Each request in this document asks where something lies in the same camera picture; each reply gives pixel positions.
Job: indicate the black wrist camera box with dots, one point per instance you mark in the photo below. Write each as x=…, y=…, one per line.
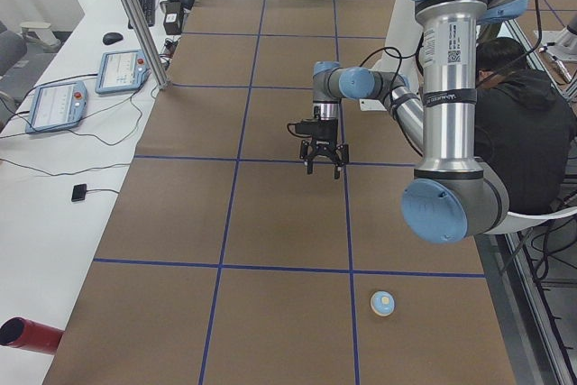
x=302, y=129

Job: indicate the black keyboard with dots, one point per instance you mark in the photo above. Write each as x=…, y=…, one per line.
x=148, y=9

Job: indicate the blue teach pendant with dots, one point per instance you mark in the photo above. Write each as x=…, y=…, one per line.
x=57, y=107
x=121, y=71

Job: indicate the black computer mouse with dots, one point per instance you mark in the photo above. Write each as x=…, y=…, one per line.
x=110, y=38

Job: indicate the person in black jacket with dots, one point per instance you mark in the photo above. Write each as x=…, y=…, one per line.
x=523, y=127

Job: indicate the small black box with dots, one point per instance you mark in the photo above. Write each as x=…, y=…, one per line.
x=173, y=18

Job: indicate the small black square device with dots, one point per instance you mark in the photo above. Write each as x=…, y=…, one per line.
x=79, y=192

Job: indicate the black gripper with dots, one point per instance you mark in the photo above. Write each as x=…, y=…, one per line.
x=325, y=132

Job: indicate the far blue teach pendant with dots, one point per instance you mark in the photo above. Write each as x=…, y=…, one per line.
x=121, y=71

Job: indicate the near blue teach pendant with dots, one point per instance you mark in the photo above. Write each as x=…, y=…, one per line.
x=57, y=107

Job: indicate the aluminium frame post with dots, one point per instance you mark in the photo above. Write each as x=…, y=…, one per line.
x=137, y=20

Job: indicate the white chair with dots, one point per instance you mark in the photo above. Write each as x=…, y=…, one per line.
x=515, y=222

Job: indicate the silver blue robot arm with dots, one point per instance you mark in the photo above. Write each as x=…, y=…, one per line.
x=331, y=84
x=454, y=193

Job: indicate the red cylinder tube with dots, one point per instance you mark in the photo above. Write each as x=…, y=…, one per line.
x=25, y=334

